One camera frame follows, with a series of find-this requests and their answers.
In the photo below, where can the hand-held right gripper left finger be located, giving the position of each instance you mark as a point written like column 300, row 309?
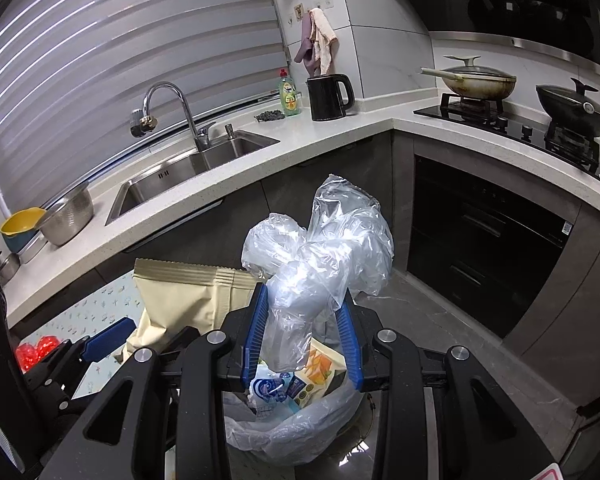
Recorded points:
column 255, row 345

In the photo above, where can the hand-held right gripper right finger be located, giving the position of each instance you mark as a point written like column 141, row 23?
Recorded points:
column 352, row 350

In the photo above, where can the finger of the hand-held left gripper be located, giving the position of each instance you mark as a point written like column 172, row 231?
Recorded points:
column 182, row 341
column 107, row 337

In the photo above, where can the large plain beige bag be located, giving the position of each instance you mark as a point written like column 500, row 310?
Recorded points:
column 180, row 300

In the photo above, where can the blue-white snack bag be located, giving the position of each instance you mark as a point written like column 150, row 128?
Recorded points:
column 270, row 390

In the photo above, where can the clear plastic bag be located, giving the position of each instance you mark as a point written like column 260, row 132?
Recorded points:
column 320, row 260

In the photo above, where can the plastic-lined waste bin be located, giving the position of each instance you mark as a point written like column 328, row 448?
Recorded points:
column 300, row 430

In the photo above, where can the red plastic wrapper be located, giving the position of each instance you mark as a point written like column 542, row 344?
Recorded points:
column 47, row 347
column 27, row 357

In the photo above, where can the floral tablecloth table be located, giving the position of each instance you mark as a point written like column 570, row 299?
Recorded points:
column 80, row 310

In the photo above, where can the small steel bowl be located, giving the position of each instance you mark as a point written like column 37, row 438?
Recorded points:
column 7, row 266

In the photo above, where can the grey rectangular tray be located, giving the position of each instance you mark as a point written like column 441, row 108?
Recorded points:
column 32, row 250

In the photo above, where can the large steel basin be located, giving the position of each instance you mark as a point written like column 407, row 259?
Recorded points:
column 67, row 217

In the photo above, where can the yellow and blue bowl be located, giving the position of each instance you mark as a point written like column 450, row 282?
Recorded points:
column 20, row 225

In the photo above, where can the stainless steel sink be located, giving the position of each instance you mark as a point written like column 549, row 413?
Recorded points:
column 180, row 180

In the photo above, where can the black built-in oven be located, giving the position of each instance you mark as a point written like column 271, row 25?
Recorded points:
column 485, row 240

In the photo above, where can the chrome faucet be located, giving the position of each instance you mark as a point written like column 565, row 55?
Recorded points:
column 190, row 115

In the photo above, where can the dark scouring pad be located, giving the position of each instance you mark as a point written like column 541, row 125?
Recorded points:
column 269, row 116

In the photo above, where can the green dish soap bottle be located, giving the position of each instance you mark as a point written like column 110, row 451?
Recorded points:
column 290, row 95

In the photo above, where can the black electric kettle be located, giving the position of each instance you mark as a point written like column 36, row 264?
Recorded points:
column 325, row 97

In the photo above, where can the black gas stove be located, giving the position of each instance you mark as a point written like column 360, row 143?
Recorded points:
column 510, row 125

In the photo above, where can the grey window blinds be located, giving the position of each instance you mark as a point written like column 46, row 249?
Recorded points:
column 130, row 50

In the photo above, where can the wok with glass lid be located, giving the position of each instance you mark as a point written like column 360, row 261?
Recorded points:
column 480, row 82

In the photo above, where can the beige hanging cloth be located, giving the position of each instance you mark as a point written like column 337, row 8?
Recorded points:
column 324, row 37

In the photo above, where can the black lidded pan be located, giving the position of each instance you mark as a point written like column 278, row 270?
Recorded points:
column 575, row 110

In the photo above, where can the black range hood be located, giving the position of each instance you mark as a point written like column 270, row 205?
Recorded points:
column 505, row 0

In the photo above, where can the wall outlet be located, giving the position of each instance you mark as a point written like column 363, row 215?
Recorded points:
column 298, row 10

